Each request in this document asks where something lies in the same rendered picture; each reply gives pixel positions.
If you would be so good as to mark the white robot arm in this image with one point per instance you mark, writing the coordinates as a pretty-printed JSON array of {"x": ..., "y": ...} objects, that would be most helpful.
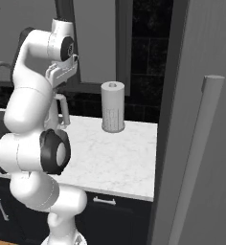
[{"x": 28, "y": 105}]

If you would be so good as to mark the dark cupboard door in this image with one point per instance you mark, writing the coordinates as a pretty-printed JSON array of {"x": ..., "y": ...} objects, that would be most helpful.
[{"x": 12, "y": 223}]

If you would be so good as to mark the white paper towel roll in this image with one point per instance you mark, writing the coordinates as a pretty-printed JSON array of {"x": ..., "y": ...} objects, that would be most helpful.
[{"x": 113, "y": 106}]

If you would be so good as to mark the dark framed window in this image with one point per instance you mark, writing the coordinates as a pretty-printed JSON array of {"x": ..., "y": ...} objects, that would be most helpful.
[{"x": 123, "y": 48}]

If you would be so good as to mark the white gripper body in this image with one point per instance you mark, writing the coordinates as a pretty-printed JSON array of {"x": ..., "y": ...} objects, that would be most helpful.
[{"x": 62, "y": 72}]

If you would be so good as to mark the grey fridge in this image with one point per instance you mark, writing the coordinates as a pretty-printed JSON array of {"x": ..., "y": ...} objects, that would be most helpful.
[{"x": 210, "y": 38}]

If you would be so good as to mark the dark drawer front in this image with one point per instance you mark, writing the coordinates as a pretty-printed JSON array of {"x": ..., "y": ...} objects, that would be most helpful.
[{"x": 131, "y": 204}]

